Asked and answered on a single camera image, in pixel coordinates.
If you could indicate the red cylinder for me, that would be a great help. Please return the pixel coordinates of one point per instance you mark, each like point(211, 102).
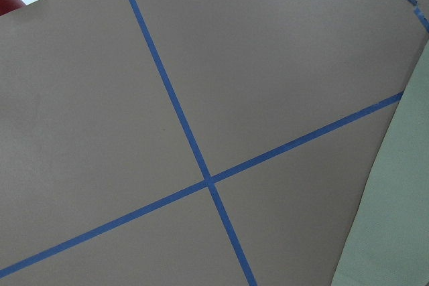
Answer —
point(7, 6)

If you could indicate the green long-sleeve shirt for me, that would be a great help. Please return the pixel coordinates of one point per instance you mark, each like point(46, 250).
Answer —
point(388, 241)

